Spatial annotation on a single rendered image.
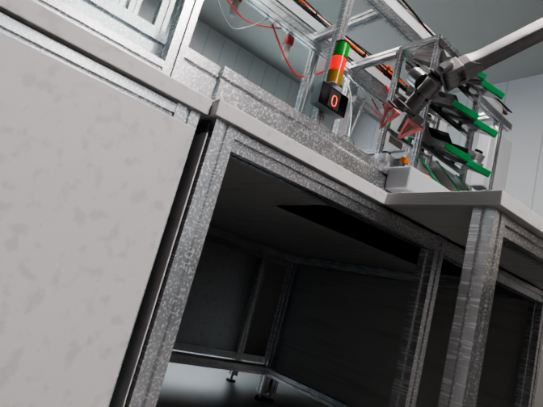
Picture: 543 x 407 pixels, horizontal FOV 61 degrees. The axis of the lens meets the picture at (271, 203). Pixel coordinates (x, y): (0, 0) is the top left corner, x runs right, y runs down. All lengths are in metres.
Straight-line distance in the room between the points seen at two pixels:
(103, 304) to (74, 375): 0.10
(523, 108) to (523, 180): 0.73
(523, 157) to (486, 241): 3.79
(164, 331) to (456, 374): 0.52
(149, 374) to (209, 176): 0.33
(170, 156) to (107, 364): 0.33
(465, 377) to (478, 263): 0.21
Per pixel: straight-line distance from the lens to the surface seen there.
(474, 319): 0.93
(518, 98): 5.04
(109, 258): 0.74
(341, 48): 1.58
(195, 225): 0.79
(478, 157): 1.84
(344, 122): 2.98
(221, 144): 0.81
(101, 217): 0.73
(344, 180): 0.99
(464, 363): 0.93
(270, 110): 0.97
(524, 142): 4.79
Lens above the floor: 0.56
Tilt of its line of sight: 11 degrees up
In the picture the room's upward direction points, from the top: 15 degrees clockwise
